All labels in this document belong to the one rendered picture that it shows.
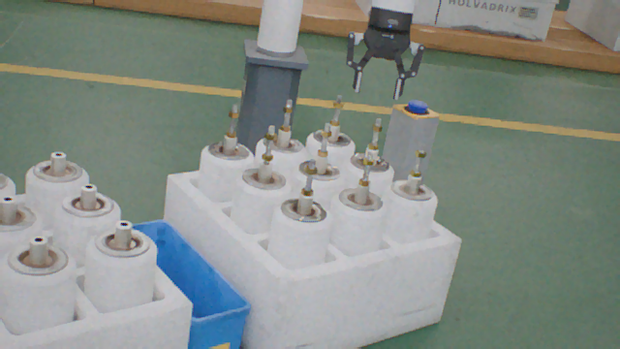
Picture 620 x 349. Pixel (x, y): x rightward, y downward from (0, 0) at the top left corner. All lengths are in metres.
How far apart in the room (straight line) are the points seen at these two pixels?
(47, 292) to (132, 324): 0.13
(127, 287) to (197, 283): 0.30
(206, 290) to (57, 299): 0.37
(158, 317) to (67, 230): 0.19
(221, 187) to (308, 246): 0.24
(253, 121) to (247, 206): 0.60
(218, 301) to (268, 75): 0.70
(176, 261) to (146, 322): 0.34
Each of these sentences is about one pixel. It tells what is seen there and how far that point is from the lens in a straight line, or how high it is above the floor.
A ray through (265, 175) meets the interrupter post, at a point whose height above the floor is 0.26.
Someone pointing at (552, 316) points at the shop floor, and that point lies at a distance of 1.70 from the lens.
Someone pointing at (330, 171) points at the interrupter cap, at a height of 0.25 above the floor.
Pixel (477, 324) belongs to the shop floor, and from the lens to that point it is 1.59.
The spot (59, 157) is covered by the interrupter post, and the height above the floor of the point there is 0.28.
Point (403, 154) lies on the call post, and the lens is 1.64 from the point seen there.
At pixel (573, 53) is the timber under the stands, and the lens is 3.71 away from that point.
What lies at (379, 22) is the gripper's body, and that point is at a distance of 1.41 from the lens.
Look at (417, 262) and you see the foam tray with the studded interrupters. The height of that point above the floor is 0.16.
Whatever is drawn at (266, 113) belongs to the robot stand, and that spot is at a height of 0.16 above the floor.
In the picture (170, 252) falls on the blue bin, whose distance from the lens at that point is 1.47.
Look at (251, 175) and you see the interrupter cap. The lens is 1.37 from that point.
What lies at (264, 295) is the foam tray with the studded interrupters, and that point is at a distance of 1.28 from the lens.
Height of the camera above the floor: 0.83
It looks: 24 degrees down
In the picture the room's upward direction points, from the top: 10 degrees clockwise
